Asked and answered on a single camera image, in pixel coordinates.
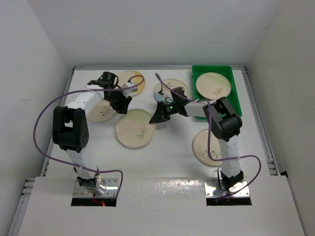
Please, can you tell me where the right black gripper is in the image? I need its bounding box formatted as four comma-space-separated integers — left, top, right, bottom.
151, 100, 180, 123

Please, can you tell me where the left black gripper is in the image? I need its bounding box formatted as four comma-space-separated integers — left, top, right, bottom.
104, 87, 131, 114

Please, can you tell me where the pink and cream plate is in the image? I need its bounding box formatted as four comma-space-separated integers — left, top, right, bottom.
87, 100, 116, 122

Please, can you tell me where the blue and cream plate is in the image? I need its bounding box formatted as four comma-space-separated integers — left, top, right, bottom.
153, 79, 190, 102
192, 129, 222, 167

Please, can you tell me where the yellow and cream plate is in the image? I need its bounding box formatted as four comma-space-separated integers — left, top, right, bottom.
118, 70, 146, 97

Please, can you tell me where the green and cream plate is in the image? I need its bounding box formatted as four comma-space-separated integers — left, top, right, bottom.
115, 109, 156, 149
195, 72, 232, 100

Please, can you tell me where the green and cream plate front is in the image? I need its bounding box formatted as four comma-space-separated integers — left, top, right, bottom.
195, 72, 232, 100

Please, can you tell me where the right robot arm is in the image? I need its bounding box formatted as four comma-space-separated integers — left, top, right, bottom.
149, 87, 244, 191

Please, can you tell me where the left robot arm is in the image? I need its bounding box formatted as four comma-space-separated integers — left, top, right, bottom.
52, 72, 138, 196

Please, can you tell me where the green plastic bin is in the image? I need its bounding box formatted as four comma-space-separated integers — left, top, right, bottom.
192, 65, 242, 116

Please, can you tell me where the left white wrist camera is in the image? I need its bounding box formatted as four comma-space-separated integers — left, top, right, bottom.
122, 82, 138, 97

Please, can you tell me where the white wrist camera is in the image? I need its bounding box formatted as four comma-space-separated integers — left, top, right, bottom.
156, 90, 173, 103
122, 82, 138, 97

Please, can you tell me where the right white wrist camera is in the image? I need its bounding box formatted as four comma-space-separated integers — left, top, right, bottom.
156, 90, 173, 103

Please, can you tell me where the aluminium frame rail back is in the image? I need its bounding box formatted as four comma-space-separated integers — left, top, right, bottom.
73, 64, 247, 70

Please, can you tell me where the aluminium frame rail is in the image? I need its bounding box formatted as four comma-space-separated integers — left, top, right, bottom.
8, 67, 76, 236
73, 64, 247, 70
241, 66, 288, 179

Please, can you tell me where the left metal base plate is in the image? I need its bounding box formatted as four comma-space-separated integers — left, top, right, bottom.
72, 178, 118, 198

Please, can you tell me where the metal base plate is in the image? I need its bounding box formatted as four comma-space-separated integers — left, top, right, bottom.
72, 178, 118, 198
204, 178, 250, 198

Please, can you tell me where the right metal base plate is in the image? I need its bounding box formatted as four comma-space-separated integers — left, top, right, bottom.
204, 178, 250, 198

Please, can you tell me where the aluminium frame rail right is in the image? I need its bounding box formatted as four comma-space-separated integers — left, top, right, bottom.
241, 66, 288, 179

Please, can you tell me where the red wire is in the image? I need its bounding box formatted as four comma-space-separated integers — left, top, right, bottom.
92, 195, 107, 207

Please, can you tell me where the aluminium frame rail left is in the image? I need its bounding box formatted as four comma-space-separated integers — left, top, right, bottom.
8, 67, 76, 236

